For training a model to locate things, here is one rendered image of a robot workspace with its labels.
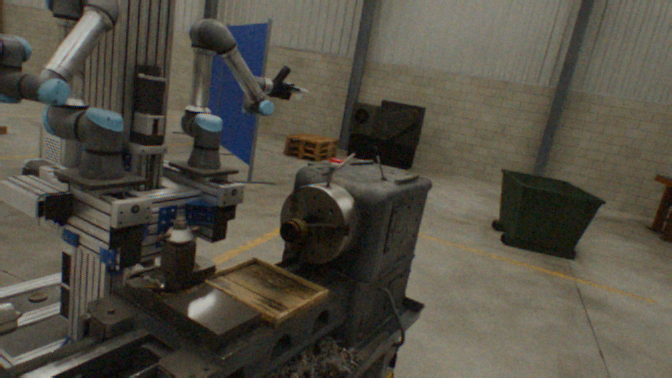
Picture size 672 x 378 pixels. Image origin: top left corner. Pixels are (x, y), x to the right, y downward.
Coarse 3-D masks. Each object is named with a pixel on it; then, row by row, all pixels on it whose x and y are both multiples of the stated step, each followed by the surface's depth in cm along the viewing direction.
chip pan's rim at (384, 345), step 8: (408, 304) 237; (416, 304) 234; (392, 320) 219; (408, 320) 212; (416, 320) 229; (384, 328) 211; (408, 328) 220; (376, 336) 204; (392, 336) 197; (400, 336) 212; (384, 344) 194; (392, 344) 204; (376, 352) 188; (368, 360) 181; (360, 368) 175; (352, 376) 170
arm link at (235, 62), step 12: (204, 24) 190; (216, 24) 190; (204, 36) 191; (216, 36) 189; (228, 36) 191; (216, 48) 192; (228, 48) 191; (228, 60) 196; (240, 60) 197; (240, 72) 199; (240, 84) 204; (252, 84) 204; (252, 96) 207; (264, 96) 211; (252, 108) 216; (264, 108) 209
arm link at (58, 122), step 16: (48, 0) 146; (64, 0) 145; (80, 0) 144; (64, 16) 146; (80, 16) 148; (64, 32) 149; (80, 80) 155; (80, 96) 157; (48, 112) 155; (64, 112) 153; (48, 128) 156; (64, 128) 154
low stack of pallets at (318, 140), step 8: (288, 136) 944; (296, 136) 944; (304, 136) 968; (312, 136) 1004; (320, 136) 1021; (288, 144) 947; (296, 144) 943; (304, 144) 936; (312, 144) 977; (320, 144) 925; (328, 144) 977; (336, 144) 1026; (288, 152) 956; (296, 152) 943; (304, 152) 939; (312, 152) 966; (320, 152) 933; (328, 152) 988; (336, 152) 1036; (320, 160) 937
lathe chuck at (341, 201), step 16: (304, 192) 173; (320, 192) 169; (336, 192) 171; (288, 208) 178; (320, 208) 170; (336, 208) 166; (352, 208) 171; (336, 224) 167; (352, 224) 169; (320, 240) 171; (336, 240) 167; (352, 240) 172; (304, 256) 176; (320, 256) 172; (336, 256) 170
